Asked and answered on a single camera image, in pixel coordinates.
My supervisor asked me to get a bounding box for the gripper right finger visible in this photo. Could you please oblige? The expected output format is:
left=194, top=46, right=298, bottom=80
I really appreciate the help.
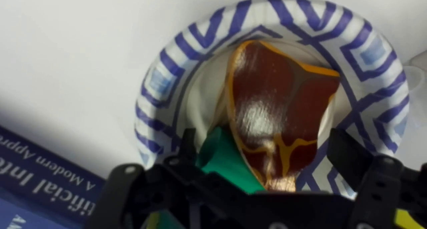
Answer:
left=326, top=128, right=427, bottom=229

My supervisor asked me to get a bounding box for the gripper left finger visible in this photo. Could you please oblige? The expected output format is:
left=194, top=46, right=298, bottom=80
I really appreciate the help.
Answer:
left=86, top=128, right=214, bottom=229

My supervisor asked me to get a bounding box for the green toy item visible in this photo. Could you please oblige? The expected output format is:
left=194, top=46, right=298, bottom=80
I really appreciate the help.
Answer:
left=196, top=126, right=266, bottom=194

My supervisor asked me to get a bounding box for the blue patterned paper bowl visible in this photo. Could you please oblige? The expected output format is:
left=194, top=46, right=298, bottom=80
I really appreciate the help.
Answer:
left=133, top=0, right=410, bottom=203

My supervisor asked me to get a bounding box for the yellow object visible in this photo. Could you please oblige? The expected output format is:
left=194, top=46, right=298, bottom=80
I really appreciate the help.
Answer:
left=394, top=209, right=422, bottom=229

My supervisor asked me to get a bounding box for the blue book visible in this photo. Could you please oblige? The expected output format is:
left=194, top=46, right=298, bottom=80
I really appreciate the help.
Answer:
left=0, top=125, right=106, bottom=229

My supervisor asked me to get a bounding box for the clear plastic container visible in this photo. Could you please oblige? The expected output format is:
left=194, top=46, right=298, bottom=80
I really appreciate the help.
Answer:
left=400, top=50, right=427, bottom=131

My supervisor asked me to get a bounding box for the brown toy steak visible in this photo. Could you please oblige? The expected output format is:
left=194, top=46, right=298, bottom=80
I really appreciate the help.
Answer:
left=224, top=39, right=341, bottom=192

